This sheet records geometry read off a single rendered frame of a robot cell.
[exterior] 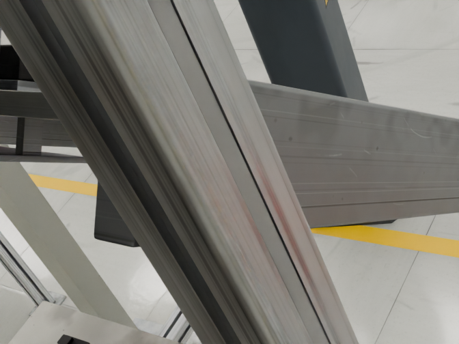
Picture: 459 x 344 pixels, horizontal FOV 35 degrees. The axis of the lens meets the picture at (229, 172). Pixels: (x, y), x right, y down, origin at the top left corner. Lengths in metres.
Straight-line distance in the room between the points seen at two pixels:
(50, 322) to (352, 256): 0.92
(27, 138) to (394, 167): 0.35
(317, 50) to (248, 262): 1.40
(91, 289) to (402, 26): 1.48
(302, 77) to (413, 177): 1.24
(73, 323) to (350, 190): 0.77
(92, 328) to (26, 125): 0.48
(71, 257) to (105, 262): 0.63
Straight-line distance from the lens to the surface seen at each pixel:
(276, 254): 0.24
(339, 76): 1.66
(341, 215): 0.36
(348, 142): 0.36
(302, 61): 1.64
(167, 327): 1.43
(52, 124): 1.10
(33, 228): 1.46
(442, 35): 2.49
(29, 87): 0.60
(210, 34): 0.20
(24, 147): 0.65
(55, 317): 1.12
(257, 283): 0.23
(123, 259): 2.14
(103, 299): 1.62
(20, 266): 2.05
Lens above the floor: 1.32
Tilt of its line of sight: 36 degrees down
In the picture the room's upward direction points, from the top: 26 degrees counter-clockwise
